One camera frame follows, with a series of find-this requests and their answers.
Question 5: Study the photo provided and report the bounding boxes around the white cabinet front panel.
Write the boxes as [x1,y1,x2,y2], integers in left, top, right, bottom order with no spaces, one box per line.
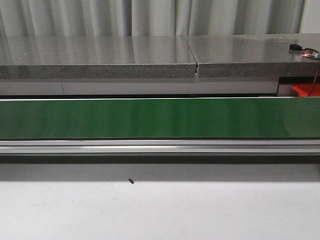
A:
[0,76,279,96]

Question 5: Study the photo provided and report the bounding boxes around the grey stone countertop right slab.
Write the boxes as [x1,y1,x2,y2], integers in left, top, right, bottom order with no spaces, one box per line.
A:
[187,33,320,78]

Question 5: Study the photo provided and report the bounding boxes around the grey stone countertop slab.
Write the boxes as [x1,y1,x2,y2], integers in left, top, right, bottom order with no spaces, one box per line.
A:
[187,33,320,78]
[0,36,197,79]

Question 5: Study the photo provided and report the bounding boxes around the green conveyor belt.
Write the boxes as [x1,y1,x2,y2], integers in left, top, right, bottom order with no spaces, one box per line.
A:
[0,97,320,140]

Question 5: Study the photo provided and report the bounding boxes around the red plastic bin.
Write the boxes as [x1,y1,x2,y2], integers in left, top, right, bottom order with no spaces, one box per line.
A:
[291,83,320,97]

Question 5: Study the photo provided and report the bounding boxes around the black sensor module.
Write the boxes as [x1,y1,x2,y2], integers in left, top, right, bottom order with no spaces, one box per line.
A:
[289,44,303,51]

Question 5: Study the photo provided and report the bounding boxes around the grey stone countertop left slab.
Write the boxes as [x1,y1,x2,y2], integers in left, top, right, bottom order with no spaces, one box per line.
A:
[0,36,197,79]

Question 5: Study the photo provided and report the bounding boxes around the small green circuit board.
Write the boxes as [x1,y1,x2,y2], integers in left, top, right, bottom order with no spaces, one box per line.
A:
[302,51,320,60]

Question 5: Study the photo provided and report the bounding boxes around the aluminium conveyor frame rail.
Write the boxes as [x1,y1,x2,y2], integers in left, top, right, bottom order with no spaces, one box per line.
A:
[0,139,320,155]

